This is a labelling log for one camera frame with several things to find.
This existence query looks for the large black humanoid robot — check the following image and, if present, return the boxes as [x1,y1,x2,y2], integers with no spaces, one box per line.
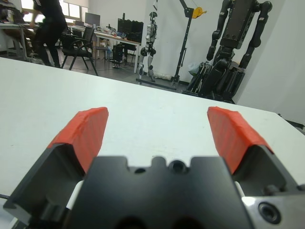
[206,0,274,102]

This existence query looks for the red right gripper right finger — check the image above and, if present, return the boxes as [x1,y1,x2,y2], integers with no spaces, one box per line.
[206,106,299,198]

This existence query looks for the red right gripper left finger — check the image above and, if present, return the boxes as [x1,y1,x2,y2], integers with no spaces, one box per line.
[2,106,109,225]

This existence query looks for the black office chair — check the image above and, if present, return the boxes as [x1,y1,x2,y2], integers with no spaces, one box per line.
[61,26,100,77]

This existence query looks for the white cloth pile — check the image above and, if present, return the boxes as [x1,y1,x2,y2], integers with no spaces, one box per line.
[153,73,173,81]

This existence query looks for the person in black clothes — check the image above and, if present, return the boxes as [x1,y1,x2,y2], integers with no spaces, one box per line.
[30,0,69,69]

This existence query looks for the grey office desk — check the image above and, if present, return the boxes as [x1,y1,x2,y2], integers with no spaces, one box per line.
[0,22,33,62]

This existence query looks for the black computer tower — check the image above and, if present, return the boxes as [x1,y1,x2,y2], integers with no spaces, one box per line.
[112,44,124,63]

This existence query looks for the black computer monitor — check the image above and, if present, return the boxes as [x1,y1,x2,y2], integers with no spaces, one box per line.
[85,12,101,27]

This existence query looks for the black equipment cases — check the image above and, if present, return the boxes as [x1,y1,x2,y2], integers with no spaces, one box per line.
[117,18,144,42]

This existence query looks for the black gantry stand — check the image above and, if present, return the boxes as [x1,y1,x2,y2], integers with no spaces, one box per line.
[135,0,195,91]

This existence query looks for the yellow hoist reel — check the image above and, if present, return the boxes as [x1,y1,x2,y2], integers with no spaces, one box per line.
[192,7,207,19]

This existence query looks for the small silver humanoid robot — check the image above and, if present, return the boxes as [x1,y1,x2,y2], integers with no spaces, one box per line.
[139,11,159,82]

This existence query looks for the bright window row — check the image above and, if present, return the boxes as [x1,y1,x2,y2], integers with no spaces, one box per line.
[21,0,89,24]

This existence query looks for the folded black chairs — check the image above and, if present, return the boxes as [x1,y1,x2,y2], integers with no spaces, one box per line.
[187,61,214,97]

